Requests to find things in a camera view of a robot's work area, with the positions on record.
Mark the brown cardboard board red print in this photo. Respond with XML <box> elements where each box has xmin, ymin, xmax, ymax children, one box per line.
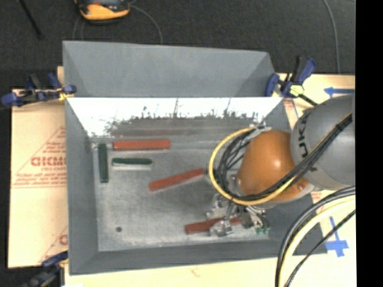
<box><xmin>7</xmin><ymin>86</ymin><xmax>70</xmax><ymax>269</ymax></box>

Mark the red-brown flat block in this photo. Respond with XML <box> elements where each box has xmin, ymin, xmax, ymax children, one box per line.
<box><xmin>184</xmin><ymin>217</ymin><xmax>242</xmax><ymax>236</ymax></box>
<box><xmin>148</xmin><ymin>167</ymin><xmax>206</xmax><ymax>193</ymax></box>
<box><xmin>113</xmin><ymin>139</ymin><xmax>172</xmax><ymax>152</ymax></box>

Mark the grey metal bin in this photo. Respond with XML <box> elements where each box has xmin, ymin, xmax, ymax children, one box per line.
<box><xmin>62</xmin><ymin>39</ymin><xmax>327</xmax><ymax>275</ymax></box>

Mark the dark green flat block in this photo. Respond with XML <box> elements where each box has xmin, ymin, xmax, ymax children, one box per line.
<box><xmin>111</xmin><ymin>157</ymin><xmax>153</xmax><ymax>167</ymax></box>
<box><xmin>98</xmin><ymin>143</ymin><xmax>110</xmax><ymax>184</ymax></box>

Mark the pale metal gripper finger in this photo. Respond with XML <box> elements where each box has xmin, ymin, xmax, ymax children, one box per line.
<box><xmin>206</xmin><ymin>194</ymin><xmax>232</xmax><ymax>219</ymax></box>
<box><xmin>209</xmin><ymin>219</ymin><xmax>235</xmax><ymax>238</ymax></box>

